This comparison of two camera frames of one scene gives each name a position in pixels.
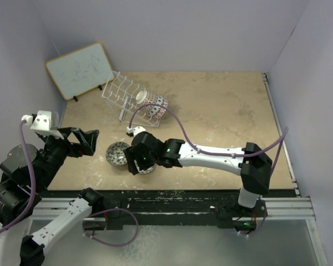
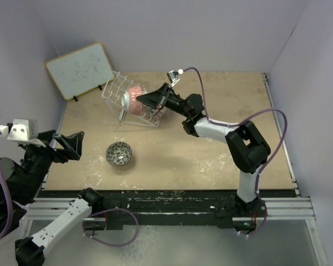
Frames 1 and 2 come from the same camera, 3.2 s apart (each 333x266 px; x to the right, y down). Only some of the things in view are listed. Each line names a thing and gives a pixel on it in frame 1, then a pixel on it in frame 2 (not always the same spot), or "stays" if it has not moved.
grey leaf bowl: [115, 153] stays
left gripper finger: [90, 138] -> [75, 141]
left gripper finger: [84, 146] -> [70, 153]
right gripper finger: [129, 153] -> [156, 98]
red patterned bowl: [161, 111] stays
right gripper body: [145, 162] -> [175, 103]
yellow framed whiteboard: [80, 71] stays
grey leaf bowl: [146, 171] -> [129, 101]
